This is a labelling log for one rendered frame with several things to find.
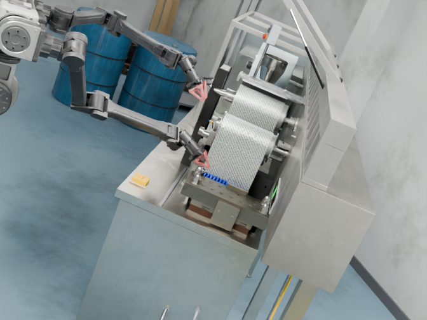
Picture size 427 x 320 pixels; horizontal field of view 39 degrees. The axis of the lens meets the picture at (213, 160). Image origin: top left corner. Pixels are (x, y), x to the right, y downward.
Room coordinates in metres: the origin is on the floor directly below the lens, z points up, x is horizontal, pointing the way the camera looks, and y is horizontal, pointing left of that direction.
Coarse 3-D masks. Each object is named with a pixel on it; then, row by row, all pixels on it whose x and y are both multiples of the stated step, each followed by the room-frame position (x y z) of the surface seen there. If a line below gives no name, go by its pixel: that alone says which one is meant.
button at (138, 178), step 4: (136, 176) 2.47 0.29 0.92; (140, 176) 2.49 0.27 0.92; (144, 176) 2.51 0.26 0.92; (132, 180) 2.45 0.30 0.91; (136, 180) 2.45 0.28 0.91; (140, 180) 2.45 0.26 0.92; (144, 180) 2.46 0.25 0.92; (148, 180) 2.48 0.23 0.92; (140, 184) 2.45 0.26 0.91; (144, 184) 2.45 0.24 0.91
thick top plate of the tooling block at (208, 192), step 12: (204, 180) 2.48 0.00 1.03; (180, 192) 2.38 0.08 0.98; (192, 192) 2.38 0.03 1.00; (204, 192) 2.38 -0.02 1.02; (216, 192) 2.40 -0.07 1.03; (228, 192) 2.46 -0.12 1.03; (216, 204) 2.37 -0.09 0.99; (240, 204) 2.38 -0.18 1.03; (252, 204) 2.44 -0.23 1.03; (240, 216) 2.37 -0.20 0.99; (252, 216) 2.37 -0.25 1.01; (264, 216) 2.37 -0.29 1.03; (264, 228) 2.36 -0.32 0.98
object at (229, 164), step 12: (216, 144) 2.57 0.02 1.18; (216, 156) 2.57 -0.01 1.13; (228, 156) 2.57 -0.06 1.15; (240, 156) 2.57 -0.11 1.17; (252, 156) 2.56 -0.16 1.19; (204, 168) 2.57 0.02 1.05; (216, 168) 2.57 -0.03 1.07; (228, 168) 2.57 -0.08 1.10; (240, 168) 2.57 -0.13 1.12; (252, 168) 2.56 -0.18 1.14; (228, 180) 2.57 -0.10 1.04; (240, 180) 2.57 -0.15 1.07; (252, 180) 2.56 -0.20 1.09
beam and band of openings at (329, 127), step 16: (320, 64) 3.18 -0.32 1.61; (336, 64) 2.97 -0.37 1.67; (320, 96) 2.37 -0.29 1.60; (336, 96) 2.15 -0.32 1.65; (320, 112) 2.08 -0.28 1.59; (336, 112) 1.85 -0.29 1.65; (304, 128) 2.39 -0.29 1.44; (320, 128) 1.86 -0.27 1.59; (336, 128) 1.73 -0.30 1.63; (352, 128) 1.73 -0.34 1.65; (304, 144) 2.11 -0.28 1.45; (320, 144) 1.74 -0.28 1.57; (336, 144) 1.73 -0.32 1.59; (304, 160) 1.90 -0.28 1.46; (320, 160) 1.74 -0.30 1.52; (336, 160) 1.74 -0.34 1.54; (304, 176) 1.74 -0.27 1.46; (320, 176) 1.74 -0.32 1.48
